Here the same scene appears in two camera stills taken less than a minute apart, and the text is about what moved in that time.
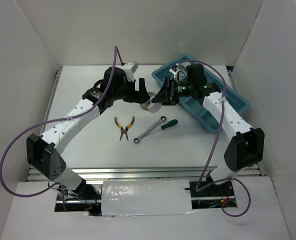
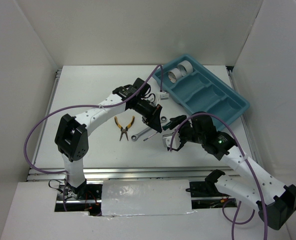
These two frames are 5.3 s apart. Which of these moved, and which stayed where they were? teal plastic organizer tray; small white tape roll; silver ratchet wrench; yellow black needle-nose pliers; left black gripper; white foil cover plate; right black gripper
Moved: silver ratchet wrench; left black gripper; small white tape roll; right black gripper
Stayed: yellow black needle-nose pliers; teal plastic organizer tray; white foil cover plate
